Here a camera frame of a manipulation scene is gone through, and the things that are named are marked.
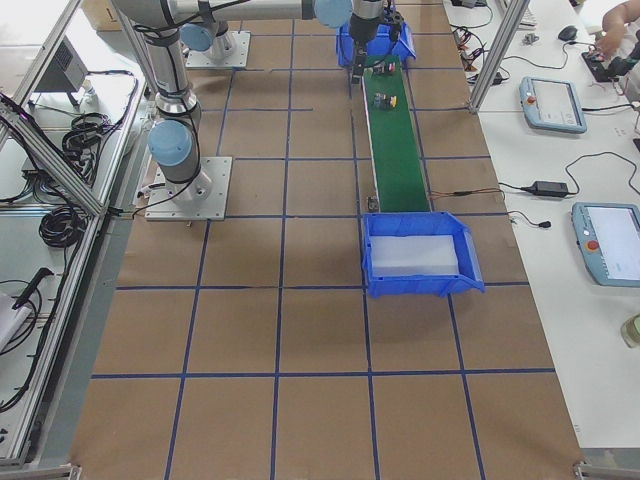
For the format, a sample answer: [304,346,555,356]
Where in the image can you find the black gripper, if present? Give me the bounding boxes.
[349,0,404,84]

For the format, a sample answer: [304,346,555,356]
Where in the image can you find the yellow mushroom push button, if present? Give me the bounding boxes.
[373,92,398,110]

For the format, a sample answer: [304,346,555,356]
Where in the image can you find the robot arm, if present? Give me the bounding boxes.
[165,0,404,84]
[114,1,212,204]

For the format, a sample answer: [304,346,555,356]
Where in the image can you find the person hand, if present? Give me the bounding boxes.
[596,30,624,57]

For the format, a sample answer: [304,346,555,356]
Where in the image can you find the blue plastic bin left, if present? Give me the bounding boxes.
[335,23,416,67]

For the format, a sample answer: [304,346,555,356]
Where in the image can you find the blue plastic bin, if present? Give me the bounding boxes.
[335,23,416,67]
[362,212,485,298]

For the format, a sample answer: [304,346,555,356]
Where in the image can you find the green conveyor belt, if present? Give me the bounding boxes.
[362,55,430,212]

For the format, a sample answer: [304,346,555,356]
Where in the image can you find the white foam pad right bin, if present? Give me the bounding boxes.
[370,235,459,277]

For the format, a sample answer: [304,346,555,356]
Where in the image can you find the blue plastic bin right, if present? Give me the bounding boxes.
[362,212,485,298]

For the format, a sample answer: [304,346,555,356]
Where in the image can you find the teach pendant far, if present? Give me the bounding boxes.
[519,76,587,134]

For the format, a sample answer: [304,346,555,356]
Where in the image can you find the teach pendant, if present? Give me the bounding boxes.
[571,202,639,288]
[519,76,587,134]

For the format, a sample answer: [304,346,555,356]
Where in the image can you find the black computer mouse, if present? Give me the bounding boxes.
[557,25,578,42]

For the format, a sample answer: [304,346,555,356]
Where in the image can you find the black power adapter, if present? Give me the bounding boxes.
[532,181,570,198]

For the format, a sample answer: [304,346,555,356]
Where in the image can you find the teach pendant near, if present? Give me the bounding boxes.
[571,202,639,288]

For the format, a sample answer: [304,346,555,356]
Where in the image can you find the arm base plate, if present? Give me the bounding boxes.
[183,30,251,70]
[143,157,232,221]

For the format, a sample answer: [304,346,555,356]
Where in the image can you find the red black wire pair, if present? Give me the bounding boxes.
[428,187,506,200]

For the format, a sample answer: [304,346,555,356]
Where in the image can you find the aluminium frame post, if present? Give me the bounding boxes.
[468,0,529,113]

